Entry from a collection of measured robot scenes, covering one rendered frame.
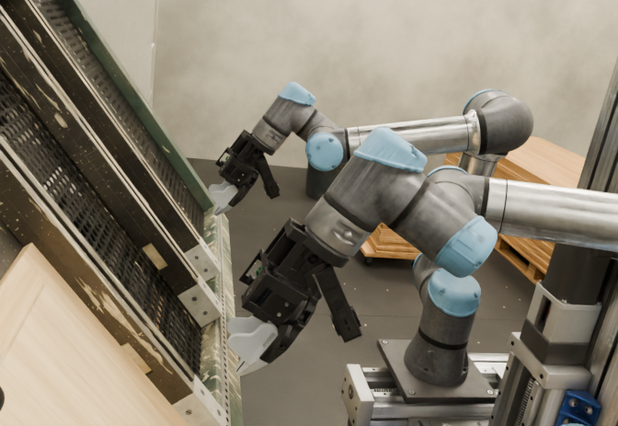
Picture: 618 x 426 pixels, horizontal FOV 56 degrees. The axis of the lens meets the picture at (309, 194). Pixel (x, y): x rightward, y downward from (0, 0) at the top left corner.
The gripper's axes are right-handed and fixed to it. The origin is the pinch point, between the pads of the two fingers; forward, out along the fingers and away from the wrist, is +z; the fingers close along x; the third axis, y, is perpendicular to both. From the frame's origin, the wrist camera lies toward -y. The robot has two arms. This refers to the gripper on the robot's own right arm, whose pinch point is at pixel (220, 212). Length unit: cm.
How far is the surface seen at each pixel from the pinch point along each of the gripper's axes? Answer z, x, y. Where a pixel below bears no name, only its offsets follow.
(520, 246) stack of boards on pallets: -30, -208, -318
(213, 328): 33.7, -8.5, -23.8
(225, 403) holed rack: 33.2, 21.8, -21.3
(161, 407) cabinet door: 29.4, 35.0, 0.0
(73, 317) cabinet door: 19.4, 33.0, 24.6
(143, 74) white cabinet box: 49, -347, -28
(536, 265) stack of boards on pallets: -27, -182, -315
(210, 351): 34.8, 1.3, -21.5
